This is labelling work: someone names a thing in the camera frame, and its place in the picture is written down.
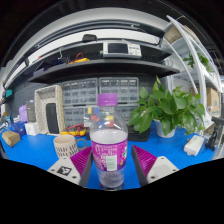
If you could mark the parts cabinet with coloured drawers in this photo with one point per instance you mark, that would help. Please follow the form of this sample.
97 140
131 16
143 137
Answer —
89 113

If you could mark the white oscilloscope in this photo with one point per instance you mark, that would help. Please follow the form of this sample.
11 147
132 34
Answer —
121 49

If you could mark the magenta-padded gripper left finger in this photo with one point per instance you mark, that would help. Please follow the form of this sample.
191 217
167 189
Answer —
66 168

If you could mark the small black device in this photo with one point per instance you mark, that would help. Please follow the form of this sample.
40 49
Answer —
89 38

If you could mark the small white box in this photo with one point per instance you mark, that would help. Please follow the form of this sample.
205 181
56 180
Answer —
32 128

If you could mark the black speaker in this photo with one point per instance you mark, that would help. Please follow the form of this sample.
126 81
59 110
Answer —
52 118

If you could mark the brown cardboard box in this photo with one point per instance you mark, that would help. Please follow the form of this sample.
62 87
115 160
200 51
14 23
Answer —
10 138

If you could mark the black stand device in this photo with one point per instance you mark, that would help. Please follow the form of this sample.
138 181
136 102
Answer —
215 133

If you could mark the white shelf unit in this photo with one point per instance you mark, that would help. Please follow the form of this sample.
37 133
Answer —
196 63

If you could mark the green potted plant, white pot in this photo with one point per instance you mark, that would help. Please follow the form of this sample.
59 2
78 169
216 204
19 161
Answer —
166 106

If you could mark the yellow multimeter with red leads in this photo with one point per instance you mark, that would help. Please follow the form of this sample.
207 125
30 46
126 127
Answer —
78 132

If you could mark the white power adapter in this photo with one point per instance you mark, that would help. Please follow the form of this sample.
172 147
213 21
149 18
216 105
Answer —
193 145

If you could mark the blue box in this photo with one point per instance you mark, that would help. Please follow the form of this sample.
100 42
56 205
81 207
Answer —
18 128

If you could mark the black workbench shelf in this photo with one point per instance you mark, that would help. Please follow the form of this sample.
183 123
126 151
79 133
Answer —
100 69

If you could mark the beige perforated basket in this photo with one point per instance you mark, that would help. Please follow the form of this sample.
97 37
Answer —
40 110

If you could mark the dark grey box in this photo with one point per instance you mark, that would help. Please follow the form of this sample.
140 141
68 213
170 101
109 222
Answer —
31 111

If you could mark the purple container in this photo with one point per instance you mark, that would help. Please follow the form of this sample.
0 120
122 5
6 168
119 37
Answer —
23 113

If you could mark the black tray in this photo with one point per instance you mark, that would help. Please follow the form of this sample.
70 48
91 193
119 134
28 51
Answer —
138 136

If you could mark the clear bottle with purple cap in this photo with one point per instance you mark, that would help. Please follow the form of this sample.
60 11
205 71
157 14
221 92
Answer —
108 140

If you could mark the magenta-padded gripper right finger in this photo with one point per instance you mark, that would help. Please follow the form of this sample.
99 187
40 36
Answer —
160 168

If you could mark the beige patterned mug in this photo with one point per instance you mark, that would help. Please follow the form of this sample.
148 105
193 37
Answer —
65 145

